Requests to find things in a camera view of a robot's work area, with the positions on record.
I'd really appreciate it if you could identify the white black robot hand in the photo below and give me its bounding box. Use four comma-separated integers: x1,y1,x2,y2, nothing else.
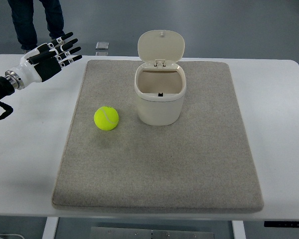
5,32,82,90

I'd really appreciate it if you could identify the yellow tennis ball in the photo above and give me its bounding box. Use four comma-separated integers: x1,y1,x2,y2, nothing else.
94,106,119,131

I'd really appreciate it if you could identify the person in blue jeans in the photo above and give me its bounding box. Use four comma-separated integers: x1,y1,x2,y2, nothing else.
8,0,65,53

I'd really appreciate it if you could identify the small metal floor plate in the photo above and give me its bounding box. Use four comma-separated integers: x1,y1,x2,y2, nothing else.
95,41,109,50

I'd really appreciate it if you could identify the beige bin with lid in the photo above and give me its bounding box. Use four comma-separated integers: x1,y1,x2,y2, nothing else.
134,30,186,126

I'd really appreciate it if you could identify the white left table leg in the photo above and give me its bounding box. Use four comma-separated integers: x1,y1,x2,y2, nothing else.
42,217,59,239

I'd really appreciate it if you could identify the white table leg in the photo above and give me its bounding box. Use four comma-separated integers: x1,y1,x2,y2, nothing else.
232,221,246,239
42,217,59,239

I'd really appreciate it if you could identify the grey fabric mat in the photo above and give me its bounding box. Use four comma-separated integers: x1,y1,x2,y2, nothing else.
52,60,264,213

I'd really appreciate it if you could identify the white right table leg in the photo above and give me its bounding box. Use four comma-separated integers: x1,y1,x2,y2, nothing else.
232,221,246,239

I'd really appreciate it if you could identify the black table control panel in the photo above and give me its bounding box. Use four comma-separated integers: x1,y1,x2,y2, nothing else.
264,221,299,228

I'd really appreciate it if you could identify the metal base plate under table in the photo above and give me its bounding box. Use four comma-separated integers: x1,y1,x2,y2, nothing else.
89,227,215,239

